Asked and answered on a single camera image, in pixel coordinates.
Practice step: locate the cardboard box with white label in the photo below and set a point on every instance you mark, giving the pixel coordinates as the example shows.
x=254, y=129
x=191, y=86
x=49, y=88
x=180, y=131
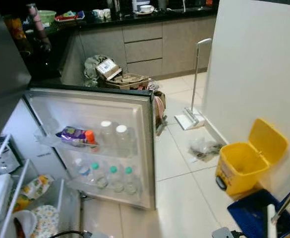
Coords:
x=107, y=68

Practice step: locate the grey kitchen counter cabinet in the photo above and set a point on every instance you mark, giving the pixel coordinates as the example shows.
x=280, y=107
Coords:
x=144, y=49

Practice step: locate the yellow dotted patterned plate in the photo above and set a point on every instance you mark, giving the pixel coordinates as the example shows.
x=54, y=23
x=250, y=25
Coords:
x=46, y=221

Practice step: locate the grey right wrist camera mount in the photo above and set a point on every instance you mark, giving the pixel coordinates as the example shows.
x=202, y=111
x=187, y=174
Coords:
x=223, y=233

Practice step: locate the yellow green printed packet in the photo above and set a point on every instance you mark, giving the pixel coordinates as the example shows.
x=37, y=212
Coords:
x=35, y=187

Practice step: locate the silver metal pole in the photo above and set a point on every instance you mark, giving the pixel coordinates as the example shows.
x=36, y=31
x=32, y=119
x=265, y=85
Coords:
x=288, y=199

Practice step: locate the white stick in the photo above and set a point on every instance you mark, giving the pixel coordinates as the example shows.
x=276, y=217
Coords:
x=271, y=222

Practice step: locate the small fridge door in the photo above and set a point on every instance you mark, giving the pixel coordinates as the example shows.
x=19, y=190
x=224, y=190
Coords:
x=135, y=114

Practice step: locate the grey green cloth bag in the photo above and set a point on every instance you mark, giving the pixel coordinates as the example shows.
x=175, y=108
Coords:
x=90, y=67

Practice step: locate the clear plastic bag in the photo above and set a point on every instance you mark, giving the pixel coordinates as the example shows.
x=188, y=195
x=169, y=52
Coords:
x=204, y=148

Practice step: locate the yellow orange snack packages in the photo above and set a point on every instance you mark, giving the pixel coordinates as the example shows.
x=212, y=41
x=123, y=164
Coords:
x=17, y=32

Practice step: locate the red tray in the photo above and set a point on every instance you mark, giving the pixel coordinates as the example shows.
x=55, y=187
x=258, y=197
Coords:
x=68, y=18

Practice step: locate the white cup on saucer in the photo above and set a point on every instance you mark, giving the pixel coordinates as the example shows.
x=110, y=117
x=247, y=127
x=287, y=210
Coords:
x=145, y=9

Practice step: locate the purple snack packet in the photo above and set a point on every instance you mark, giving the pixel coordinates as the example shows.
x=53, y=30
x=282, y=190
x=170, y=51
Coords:
x=70, y=135

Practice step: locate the white picture printed box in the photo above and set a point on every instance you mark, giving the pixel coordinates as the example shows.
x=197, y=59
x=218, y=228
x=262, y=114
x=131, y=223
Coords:
x=3, y=157

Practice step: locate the blue plastic bin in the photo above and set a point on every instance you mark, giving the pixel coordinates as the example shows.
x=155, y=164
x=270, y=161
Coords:
x=249, y=213

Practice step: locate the small fridge body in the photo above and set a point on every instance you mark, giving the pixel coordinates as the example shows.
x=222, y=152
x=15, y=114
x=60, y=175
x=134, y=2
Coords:
x=33, y=144

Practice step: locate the green cap clear bottle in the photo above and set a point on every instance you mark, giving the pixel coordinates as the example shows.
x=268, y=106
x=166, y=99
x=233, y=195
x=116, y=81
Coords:
x=130, y=182
x=97, y=177
x=115, y=180

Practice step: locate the white cap clear bottle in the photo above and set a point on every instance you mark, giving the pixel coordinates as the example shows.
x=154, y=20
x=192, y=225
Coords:
x=105, y=138
x=123, y=143

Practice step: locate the pink tumbler bottle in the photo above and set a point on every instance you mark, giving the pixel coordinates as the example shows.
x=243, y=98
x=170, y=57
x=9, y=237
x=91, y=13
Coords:
x=37, y=25

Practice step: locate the white bowl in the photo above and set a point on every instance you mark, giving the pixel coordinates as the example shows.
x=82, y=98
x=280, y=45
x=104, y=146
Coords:
x=23, y=224

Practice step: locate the orange cap small bottle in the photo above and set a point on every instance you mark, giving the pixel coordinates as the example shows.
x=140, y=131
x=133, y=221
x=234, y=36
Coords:
x=89, y=138

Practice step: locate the white mug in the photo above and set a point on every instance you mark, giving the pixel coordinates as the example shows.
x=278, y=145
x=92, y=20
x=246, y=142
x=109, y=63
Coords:
x=97, y=14
x=106, y=13

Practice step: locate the yellow cartoon pedal bin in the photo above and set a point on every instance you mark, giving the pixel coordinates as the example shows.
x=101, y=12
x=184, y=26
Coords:
x=244, y=168

